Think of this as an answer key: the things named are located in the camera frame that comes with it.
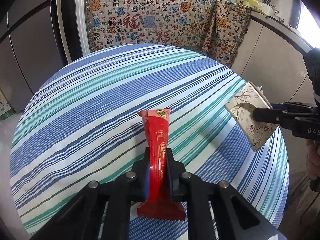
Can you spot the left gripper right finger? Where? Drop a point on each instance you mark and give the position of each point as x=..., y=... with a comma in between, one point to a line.
x=216, y=211

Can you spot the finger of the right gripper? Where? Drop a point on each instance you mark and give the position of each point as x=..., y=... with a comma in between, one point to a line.
x=281, y=116
x=272, y=104

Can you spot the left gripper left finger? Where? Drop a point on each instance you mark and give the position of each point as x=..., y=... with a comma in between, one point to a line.
x=100, y=211

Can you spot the floral paper tissue pack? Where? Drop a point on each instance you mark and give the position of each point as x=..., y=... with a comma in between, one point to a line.
x=241, y=107

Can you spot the long red snack wrapper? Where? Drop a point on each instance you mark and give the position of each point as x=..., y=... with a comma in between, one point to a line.
x=158, y=204

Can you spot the person's right hand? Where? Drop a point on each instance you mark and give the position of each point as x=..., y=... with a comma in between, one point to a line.
x=312, y=159

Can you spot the striped blue green tablecloth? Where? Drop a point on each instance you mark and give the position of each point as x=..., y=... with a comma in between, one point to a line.
x=83, y=125

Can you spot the yellow green dish items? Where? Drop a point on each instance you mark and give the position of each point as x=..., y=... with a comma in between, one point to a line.
x=250, y=3

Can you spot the green white carton box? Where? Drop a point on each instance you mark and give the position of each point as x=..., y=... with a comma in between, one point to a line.
x=5, y=108

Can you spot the grey steel refrigerator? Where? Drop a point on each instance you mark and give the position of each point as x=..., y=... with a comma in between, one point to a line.
x=31, y=49

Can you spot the patterned fu character blanket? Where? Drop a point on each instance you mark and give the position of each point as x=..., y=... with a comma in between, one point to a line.
x=214, y=28

